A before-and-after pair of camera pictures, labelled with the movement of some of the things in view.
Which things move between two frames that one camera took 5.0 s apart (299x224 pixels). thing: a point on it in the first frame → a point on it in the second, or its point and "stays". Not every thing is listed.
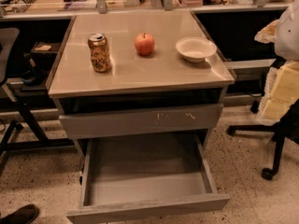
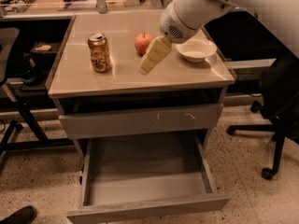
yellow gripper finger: (283, 82) → (158, 50)
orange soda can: (99, 52) stays
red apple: (144, 44) stays
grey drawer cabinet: (143, 93) stays
